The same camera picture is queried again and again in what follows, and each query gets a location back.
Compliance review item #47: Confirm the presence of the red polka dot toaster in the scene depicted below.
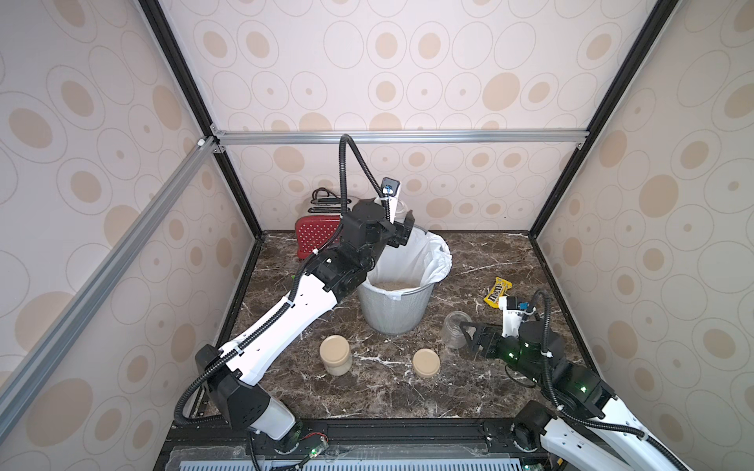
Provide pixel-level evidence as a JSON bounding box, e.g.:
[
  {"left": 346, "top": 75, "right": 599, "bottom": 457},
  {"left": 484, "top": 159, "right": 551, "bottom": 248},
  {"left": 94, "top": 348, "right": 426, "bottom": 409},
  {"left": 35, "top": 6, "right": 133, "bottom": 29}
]
[{"left": 295, "top": 195, "right": 341, "bottom": 260}]

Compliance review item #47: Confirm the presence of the white plastic bin liner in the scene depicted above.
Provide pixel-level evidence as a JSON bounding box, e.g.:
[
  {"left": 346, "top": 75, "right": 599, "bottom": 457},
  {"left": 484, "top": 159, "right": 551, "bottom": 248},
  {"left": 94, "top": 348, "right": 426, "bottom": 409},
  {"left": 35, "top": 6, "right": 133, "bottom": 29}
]
[{"left": 363, "top": 228, "right": 453, "bottom": 299}]

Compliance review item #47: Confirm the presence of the left side aluminium rail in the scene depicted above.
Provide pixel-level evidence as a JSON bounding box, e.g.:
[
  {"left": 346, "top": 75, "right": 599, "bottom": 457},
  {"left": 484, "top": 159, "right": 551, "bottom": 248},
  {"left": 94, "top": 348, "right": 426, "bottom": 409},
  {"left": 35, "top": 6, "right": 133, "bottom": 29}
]
[{"left": 1, "top": 137, "right": 217, "bottom": 441}]

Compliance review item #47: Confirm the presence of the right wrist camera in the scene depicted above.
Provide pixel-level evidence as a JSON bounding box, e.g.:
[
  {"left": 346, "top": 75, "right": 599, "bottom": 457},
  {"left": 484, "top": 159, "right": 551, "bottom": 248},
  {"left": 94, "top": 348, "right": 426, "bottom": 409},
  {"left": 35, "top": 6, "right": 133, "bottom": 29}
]
[{"left": 498, "top": 296, "right": 531, "bottom": 338}]

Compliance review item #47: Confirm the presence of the horizontal aluminium rail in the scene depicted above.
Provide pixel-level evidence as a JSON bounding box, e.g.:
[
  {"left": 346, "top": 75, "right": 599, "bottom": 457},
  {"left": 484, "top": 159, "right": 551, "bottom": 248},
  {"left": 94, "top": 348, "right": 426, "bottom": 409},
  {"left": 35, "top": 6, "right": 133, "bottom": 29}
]
[{"left": 216, "top": 129, "right": 589, "bottom": 146}]

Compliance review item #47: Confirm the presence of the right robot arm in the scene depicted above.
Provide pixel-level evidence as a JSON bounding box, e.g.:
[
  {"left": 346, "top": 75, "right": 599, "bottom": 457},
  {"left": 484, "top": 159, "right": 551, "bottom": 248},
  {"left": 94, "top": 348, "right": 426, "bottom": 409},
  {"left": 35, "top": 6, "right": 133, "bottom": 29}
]
[{"left": 459, "top": 290, "right": 688, "bottom": 470}]

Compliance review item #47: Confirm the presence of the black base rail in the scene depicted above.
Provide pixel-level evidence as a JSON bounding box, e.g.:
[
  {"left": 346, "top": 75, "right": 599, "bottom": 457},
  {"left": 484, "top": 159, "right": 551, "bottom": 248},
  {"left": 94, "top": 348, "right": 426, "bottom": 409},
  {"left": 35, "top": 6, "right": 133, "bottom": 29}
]
[{"left": 146, "top": 415, "right": 649, "bottom": 471}]

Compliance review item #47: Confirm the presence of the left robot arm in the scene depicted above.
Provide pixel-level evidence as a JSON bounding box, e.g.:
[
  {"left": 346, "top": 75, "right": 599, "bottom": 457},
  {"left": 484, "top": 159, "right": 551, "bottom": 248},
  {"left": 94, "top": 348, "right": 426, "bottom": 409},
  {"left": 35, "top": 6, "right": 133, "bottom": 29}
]
[{"left": 174, "top": 133, "right": 414, "bottom": 449}]

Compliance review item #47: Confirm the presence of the yellow snack packet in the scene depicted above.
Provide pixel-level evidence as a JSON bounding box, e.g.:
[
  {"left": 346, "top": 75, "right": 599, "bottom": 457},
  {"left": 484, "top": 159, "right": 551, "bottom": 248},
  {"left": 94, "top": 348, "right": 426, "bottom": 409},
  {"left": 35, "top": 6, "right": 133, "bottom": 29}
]
[{"left": 484, "top": 277, "right": 512, "bottom": 309}]

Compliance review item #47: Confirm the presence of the glass rice jar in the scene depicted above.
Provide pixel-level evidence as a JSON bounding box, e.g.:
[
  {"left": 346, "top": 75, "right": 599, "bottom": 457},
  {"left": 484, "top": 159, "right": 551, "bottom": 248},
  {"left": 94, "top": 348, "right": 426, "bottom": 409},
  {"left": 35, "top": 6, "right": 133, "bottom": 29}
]
[
  {"left": 440, "top": 311, "right": 471, "bottom": 349},
  {"left": 388, "top": 198, "right": 410, "bottom": 223},
  {"left": 319, "top": 335, "right": 353, "bottom": 377}
]

